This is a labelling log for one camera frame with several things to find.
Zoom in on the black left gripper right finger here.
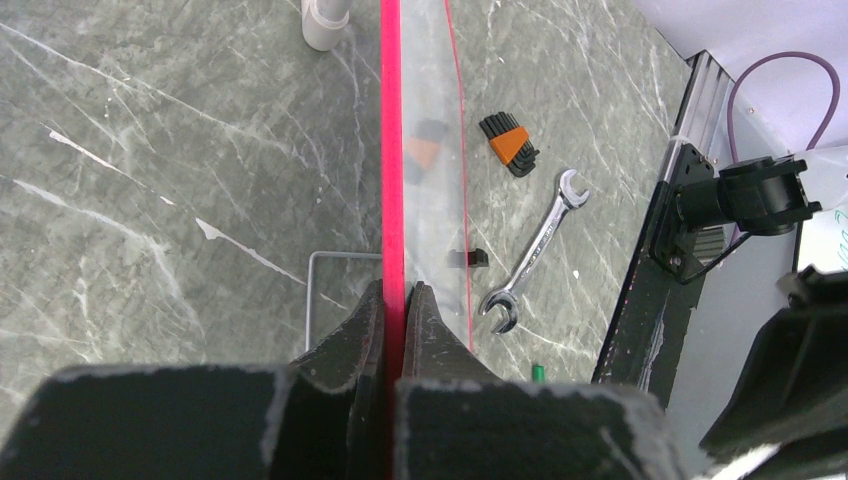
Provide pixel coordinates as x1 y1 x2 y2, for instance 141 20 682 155
394 283 685 479

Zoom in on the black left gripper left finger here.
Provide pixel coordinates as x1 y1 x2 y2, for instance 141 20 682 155
1 281 385 479

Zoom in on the green marker cap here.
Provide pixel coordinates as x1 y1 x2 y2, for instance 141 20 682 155
531 364 546 384

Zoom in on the pink framed whiteboard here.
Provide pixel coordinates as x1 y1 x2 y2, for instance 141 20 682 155
379 0 475 386

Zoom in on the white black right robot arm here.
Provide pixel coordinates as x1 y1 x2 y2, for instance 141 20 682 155
666 147 847 479

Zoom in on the black whiteboard clip right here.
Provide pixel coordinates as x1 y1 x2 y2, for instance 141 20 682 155
447 248 490 269

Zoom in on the silver open-end wrench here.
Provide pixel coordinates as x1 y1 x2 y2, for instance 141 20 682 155
478 169 591 335

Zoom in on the black orange hex key set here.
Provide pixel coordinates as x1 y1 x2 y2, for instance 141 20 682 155
478 111 540 178

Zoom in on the aluminium base extrusion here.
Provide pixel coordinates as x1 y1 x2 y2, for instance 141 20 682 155
669 50 732 154

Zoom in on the wire whiteboard stand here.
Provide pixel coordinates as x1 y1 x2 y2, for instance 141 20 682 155
304 250 382 351

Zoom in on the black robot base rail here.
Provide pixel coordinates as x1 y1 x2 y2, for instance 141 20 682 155
591 141 714 408

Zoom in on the white PVC pipe frame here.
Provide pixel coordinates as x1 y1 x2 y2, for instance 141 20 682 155
301 0 353 52

